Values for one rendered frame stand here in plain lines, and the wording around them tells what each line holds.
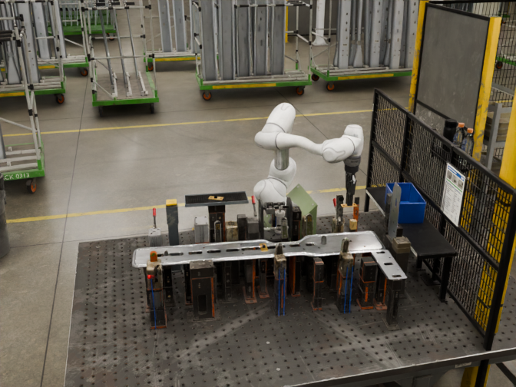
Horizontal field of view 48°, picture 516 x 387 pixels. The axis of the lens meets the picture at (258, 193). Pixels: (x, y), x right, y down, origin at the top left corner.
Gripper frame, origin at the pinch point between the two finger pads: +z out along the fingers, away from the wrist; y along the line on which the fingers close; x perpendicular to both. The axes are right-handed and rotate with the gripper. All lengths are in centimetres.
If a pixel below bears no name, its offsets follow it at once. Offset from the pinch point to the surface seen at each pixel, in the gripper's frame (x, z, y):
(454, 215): 54, 7, 15
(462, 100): 154, 1, -180
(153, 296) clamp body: -107, 37, 22
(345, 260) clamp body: -7.8, 23.4, 25.0
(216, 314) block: -75, 56, 17
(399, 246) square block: 24.3, 22.5, 16.9
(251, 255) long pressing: -55, 26, 7
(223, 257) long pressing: -70, 26, 7
